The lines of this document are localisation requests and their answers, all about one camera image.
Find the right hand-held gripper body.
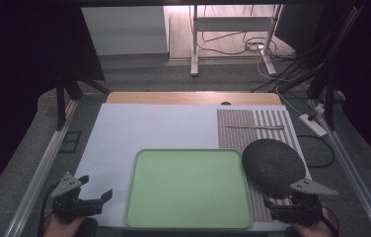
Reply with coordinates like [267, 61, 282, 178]
[271, 177, 339, 226]

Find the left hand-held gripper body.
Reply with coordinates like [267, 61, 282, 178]
[50, 171, 105, 222]

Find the person's left hand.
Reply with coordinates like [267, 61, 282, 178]
[43, 213, 80, 237]

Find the person's right hand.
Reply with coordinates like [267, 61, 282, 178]
[286, 209, 338, 237]

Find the black round plate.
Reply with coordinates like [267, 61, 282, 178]
[241, 138, 307, 200]

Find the silver metal knife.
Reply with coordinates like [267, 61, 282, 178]
[224, 123, 286, 130]

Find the pale blue table mat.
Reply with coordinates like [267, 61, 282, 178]
[74, 103, 314, 233]

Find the striped woven placemat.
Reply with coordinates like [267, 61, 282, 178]
[216, 109, 313, 223]

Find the black metal stand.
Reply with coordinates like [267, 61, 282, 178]
[54, 70, 112, 131]
[306, 62, 347, 131]

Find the green plastic tray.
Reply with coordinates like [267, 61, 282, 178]
[123, 148, 255, 230]

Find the white power strip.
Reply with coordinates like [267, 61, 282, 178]
[298, 113, 329, 138]

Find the dark curtain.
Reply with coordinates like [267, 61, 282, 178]
[0, 0, 107, 209]
[273, 0, 371, 176]

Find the white cabinet panel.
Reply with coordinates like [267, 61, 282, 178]
[80, 6, 170, 56]

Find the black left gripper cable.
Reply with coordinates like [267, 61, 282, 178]
[37, 182, 60, 237]

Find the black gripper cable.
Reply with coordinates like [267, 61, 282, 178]
[37, 182, 60, 237]
[321, 203, 341, 233]

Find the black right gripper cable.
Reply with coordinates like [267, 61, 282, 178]
[321, 203, 341, 233]

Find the black rectangular floor frame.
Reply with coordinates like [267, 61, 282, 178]
[57, 130, 83, 154]

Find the aluminium rail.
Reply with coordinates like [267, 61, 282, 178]
[3, 100, 79, 237]
[311, 98, 371, 237]

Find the black looped floor cable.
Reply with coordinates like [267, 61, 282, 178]
[296, 133, 336, 169]

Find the bundle of floor cables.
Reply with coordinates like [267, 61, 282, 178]
[195, 4, 331, 94]

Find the white desk frame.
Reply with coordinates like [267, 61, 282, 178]
[188, 4, 284, 78]

